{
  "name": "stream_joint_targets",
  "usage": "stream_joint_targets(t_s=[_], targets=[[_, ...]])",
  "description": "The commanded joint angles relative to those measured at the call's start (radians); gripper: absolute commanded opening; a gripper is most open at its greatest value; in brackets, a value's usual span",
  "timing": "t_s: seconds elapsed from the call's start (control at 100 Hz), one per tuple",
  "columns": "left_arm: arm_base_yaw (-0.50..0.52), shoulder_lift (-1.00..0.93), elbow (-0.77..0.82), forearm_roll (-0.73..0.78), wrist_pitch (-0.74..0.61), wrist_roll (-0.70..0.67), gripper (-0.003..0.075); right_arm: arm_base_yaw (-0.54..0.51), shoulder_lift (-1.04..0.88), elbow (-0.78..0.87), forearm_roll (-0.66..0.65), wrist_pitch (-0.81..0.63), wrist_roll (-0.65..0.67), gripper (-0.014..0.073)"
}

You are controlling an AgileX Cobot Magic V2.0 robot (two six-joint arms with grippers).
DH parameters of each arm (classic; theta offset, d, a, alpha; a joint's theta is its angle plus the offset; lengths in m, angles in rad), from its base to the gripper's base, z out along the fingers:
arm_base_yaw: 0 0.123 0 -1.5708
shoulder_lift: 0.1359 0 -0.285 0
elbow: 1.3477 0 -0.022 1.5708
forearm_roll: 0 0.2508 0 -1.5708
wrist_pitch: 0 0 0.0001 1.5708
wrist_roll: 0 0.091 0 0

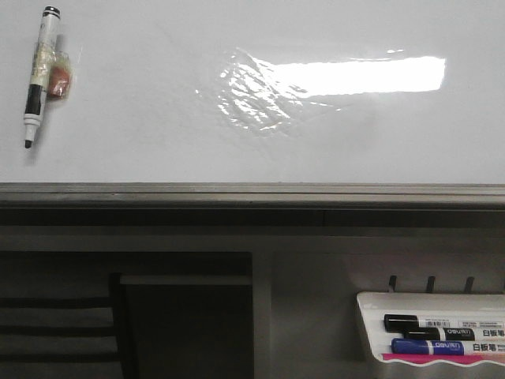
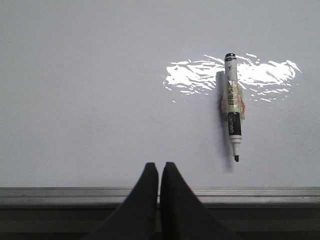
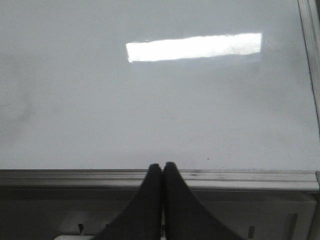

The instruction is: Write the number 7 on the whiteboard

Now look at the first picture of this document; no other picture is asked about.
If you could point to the metal hook left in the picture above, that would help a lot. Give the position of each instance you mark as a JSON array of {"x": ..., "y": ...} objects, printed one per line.
[{"x": 392, "y": 284}]

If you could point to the blue capped marker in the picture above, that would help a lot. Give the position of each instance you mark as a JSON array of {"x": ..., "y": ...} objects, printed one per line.
[{"x": 438, "y": 347}]

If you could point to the white plastic marker tray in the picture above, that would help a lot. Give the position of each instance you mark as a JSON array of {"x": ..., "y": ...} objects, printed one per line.
[{"x": 377, "y": 340}]

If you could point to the metal hook middle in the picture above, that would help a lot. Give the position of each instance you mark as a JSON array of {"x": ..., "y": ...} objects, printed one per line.
[{"x": 430, "y": 284}]

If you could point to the black capped marker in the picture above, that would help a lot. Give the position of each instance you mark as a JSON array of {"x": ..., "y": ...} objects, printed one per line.
[
  {"x": 402, "y": 322},
  {"x": 455, "y": 334}
]

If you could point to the metal hook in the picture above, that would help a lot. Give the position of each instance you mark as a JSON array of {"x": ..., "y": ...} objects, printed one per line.
[
  {"x": 392, "y": 284},
  {"x": 430, "y": 284}
]

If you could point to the black capped marker upper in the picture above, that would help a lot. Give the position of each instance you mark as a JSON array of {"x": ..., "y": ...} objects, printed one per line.
[{"x": 402, "y": 322}]

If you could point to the black capped marker middle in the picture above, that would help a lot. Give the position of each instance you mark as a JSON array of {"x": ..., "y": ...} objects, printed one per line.
[{"x": 455, "y": 334}]

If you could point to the dark chair back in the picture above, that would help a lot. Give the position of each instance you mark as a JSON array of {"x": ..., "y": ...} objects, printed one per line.
[{"x": 120, "y": 330}]

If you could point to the black white whiteboard marker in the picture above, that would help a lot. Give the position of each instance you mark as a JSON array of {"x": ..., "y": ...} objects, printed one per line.
[{"x": 51, "y": 74}]

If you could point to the white whiteboard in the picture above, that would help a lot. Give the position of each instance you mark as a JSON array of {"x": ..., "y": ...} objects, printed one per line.
[{"x": 288, "y": 103}]

